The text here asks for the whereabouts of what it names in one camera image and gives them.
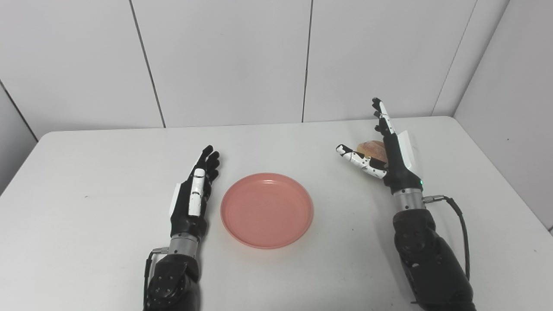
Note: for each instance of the pink round plate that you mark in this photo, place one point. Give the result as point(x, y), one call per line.
point(267, 210)

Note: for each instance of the golden bread roll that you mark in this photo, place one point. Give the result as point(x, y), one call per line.
point(372, 149)

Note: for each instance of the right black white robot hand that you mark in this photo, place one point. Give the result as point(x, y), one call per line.
point(391, 160)

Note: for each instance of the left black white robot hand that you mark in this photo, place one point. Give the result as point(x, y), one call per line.
point(194, 194)

